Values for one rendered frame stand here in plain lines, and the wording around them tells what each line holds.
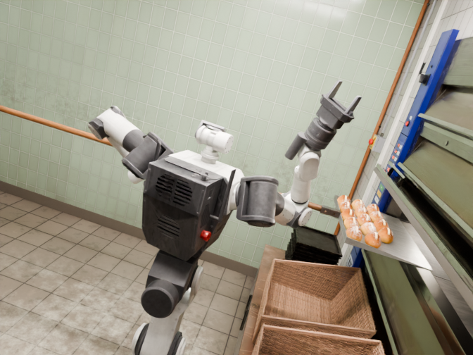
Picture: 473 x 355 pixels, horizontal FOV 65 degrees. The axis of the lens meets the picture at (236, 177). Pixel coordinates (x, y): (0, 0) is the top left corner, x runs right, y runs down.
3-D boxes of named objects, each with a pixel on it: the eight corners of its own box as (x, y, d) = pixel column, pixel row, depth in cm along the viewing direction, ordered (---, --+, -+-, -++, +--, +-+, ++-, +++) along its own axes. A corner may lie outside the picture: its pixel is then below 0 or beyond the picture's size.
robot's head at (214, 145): (220, 162, 120) (227, 136, 118) (193, 151, 123) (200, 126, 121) (228, 158, 126) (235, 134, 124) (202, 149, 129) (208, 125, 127)
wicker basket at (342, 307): (345, 307, 215) (362, 267, 207) (355, 383, 162) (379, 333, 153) (265, 279, 221) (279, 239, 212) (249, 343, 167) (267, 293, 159)
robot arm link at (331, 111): (344, 117, 109) (323, 148, 116) (361, 117, 116) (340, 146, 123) (316, 93, 115) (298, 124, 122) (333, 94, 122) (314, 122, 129)
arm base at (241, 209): (279, 229, 120) (270, 222, 110) (242, 227, 125) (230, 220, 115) (283, 185, 125) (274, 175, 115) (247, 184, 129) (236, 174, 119)
